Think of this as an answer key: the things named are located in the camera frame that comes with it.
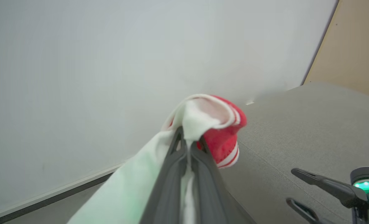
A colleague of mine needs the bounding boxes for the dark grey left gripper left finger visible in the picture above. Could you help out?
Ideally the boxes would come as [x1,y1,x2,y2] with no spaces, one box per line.
[140,126,189,224]

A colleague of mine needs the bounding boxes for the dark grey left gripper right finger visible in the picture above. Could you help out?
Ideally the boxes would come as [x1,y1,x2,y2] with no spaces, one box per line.
[190,136,256,224]

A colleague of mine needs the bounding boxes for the red garment with white stripes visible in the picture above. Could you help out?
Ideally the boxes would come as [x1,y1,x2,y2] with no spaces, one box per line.
[163,95,247,169]

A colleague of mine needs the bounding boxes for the grey fabric sofa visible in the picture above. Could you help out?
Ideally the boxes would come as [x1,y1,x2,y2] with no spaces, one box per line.
[219,82,369,224]

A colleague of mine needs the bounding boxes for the white and black baseboard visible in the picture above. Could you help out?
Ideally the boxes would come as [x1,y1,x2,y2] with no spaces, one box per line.
[0,162,127,224]

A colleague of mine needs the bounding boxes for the beige wall panel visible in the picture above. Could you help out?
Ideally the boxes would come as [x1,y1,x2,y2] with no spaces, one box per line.
[302,0,369,100]

